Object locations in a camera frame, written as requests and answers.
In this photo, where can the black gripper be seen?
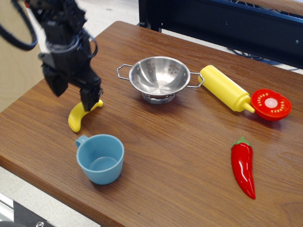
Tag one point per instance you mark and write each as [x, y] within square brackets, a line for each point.
[66, 64]

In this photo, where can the yellow toy banana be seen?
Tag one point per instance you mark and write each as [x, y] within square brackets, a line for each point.
[78, 112]

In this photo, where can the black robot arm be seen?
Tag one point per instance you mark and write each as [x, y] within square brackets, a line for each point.
[61, 20]

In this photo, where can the black metal frame rail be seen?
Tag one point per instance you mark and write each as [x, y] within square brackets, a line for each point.
[272, 29]

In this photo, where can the red toy tomato half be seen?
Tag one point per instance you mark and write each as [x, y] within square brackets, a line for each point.
[270, 105]

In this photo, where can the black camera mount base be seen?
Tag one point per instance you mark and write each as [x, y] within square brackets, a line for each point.
[13, 214]

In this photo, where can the stainless steel colander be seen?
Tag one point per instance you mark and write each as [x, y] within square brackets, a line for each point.
[158, 78]

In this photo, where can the yellow mustard squeeze bottle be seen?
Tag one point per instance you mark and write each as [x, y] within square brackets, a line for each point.
[225, 89]

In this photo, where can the red toy chili pepper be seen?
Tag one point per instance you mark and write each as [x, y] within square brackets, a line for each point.
[242, 166]

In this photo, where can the light blue plastic cup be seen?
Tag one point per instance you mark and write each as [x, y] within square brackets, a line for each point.
[101, 157]

